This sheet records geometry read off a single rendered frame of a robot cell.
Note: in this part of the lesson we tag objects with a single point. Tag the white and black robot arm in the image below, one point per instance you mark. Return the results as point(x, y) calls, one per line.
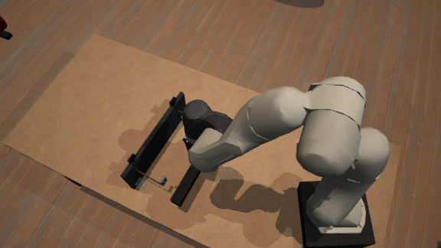
point(332, 143)

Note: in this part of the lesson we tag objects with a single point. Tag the black rectangular bar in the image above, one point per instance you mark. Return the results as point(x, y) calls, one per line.
point(185, 186)

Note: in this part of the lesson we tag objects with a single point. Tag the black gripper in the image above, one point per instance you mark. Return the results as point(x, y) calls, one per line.
point(187, 143)

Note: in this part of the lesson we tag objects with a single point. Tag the black long flat bar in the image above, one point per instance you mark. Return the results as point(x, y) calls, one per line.
point(155, 142)

